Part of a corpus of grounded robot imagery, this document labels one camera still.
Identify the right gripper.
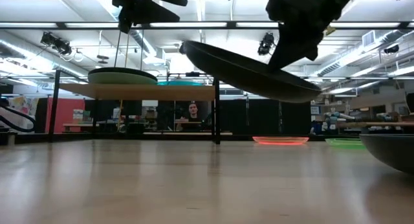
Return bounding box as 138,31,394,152
267,0,327,72

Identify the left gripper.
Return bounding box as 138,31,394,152
96,0,188,34

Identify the black plate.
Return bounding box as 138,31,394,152
89,67,158,81
179,39,323,104

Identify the teal plate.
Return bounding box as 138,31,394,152
157,80,204,87

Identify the light green plate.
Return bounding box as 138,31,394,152
87,71,158,85

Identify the orange transparent plate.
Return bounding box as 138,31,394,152
252,136,310,146

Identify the green transparent plate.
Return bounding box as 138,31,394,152
325,138,366,150

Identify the dark bowl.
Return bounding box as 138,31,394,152
358,133,414,175

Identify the black overhead beam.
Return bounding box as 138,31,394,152
0,20,414,30

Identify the black partition panel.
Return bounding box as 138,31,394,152
84,99,143,134
219,98,312,136

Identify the person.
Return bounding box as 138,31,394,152
182,101,208,131

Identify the wooden workbench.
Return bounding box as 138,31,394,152
336,120,414,128

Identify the orange partition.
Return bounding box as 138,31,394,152
47,97,85,134

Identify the background wooden table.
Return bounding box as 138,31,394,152
63,122,101,133

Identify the colourful poster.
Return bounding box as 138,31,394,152
8,96,40,128

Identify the black ceiling camera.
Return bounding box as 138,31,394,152
257,31,276,56

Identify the silver ventilation duct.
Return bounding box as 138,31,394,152
315,29,414,78
128,28,159,58

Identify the wooden shelf black metal frame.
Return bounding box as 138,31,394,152
48,69,221,146

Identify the black metal rig frame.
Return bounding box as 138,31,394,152
14,132,326,144

